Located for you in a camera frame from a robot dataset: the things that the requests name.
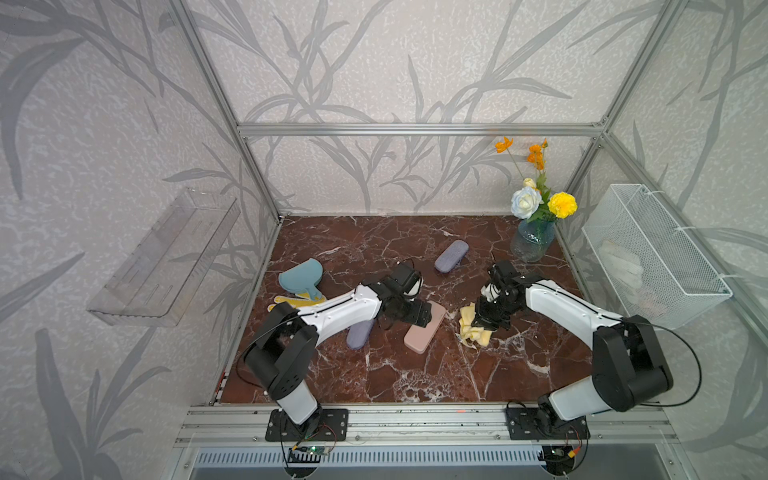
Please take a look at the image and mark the pink eyeglass case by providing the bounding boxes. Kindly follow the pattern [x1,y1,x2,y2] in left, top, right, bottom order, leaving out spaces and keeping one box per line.
[404,301,446,354]

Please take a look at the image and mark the yellow microfiber cloth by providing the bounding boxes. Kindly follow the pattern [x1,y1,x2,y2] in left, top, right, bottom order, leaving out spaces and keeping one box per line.
[459,303,492,349]

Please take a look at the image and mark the blue-grey fabric eyeglass case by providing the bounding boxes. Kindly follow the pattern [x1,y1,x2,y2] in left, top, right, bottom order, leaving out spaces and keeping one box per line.
[346,320,376,351]

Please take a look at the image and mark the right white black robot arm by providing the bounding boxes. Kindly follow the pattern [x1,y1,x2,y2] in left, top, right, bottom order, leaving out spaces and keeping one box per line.
[473,260,674,426]

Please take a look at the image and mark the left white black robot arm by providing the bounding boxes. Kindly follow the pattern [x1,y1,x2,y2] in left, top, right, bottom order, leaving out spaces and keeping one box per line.
[242,262,431,429]

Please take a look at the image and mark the glass flower vase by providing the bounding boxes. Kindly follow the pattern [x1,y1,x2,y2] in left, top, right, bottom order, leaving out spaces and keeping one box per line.
[511,220,555,263]

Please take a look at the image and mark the yellow white work glove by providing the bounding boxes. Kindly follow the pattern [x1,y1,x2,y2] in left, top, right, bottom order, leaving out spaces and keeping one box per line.
[267,294,326,311]

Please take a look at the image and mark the artificial flower bouquet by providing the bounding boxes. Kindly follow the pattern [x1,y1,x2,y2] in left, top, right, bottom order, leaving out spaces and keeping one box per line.
[511,139,579,223]

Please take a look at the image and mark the white items in basket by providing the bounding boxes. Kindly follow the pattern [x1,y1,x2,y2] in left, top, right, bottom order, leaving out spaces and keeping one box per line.
[598,240,644,290]

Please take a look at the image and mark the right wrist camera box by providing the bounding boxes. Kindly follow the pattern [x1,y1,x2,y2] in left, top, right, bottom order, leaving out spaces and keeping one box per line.
[480,283,500,303]

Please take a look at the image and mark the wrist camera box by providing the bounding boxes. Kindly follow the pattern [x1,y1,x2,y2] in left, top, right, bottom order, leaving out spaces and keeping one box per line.
[480,283,500,303]
[404,272,423,298]

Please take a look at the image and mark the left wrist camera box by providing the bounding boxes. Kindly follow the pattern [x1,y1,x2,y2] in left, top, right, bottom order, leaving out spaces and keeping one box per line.
[404,272,423,298]

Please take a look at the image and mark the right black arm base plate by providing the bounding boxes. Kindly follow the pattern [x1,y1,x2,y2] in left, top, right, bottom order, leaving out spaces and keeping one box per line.
[504,401,591,442]

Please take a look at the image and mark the aluminium front rail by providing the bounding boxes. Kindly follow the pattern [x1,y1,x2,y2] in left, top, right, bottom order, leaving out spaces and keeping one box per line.
[173,403,680,448]

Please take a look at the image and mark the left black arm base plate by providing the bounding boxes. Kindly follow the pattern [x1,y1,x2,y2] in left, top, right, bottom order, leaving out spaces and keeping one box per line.
[265,408,349,443]

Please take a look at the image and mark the white wire mesh basket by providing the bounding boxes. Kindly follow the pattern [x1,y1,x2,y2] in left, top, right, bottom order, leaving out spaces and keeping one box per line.
[582,184,733,329]

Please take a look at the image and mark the clear acrylic wall shelf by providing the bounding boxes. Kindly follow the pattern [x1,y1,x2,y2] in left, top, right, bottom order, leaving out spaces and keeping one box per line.
[86,187,241,328]

